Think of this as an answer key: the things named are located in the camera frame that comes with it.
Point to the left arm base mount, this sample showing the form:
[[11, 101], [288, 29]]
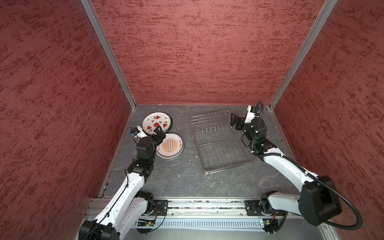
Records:
[[155, 207]]

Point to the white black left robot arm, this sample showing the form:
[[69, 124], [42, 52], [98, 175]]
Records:
[[129, 202]]

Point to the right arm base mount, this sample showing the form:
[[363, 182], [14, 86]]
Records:
[[258, 207]]

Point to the aluminium right corner post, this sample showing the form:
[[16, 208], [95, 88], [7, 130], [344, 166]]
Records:
[[317, 26]]

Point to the green circuit board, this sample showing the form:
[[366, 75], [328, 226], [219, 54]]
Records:
[[271, 226], [144, 226]]

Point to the strawberry pattern white plate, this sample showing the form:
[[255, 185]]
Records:
[[150, 122]]

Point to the chrome wire dish rack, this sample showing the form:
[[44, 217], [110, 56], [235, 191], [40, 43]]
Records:
[[220, 145]]

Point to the aluminium front rail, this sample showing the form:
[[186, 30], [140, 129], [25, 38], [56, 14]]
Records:
[[209, 215]]

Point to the red patterned white plate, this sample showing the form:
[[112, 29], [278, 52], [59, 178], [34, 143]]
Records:
[[171, 147]]

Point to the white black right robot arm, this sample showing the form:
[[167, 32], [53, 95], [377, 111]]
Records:
[[316, 203]]

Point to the right green circuit board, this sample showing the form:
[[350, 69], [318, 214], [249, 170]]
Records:
[[271, 226]]

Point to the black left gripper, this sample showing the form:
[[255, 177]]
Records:
[[160, 134]]

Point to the aluminium corner post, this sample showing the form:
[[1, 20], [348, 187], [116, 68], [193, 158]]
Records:
[[317, 26], [97, 26]]

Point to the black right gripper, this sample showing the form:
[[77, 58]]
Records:
[[240, 121]]

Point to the aluminium left corner post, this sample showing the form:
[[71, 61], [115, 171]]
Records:
[[97, 26]]

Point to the left green circuit board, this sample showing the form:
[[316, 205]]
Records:
[[144, 226]]

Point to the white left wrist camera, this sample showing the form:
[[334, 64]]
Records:
[[138, 133]]

